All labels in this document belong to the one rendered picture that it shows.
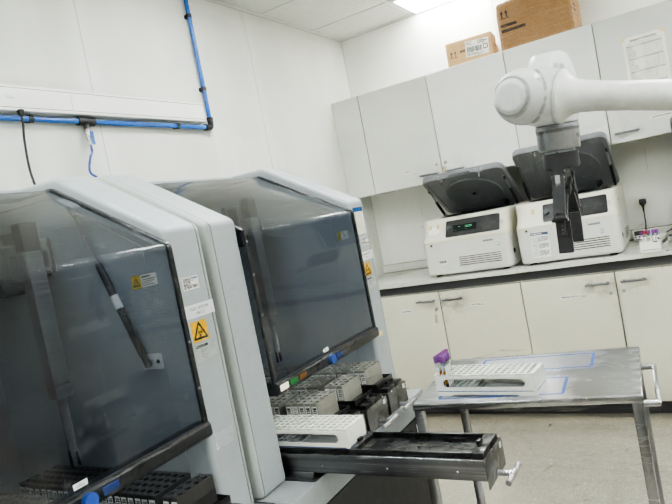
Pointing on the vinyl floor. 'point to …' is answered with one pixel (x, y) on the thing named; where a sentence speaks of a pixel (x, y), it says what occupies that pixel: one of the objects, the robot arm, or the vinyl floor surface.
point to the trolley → (558, 380)
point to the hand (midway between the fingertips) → (571, 242)
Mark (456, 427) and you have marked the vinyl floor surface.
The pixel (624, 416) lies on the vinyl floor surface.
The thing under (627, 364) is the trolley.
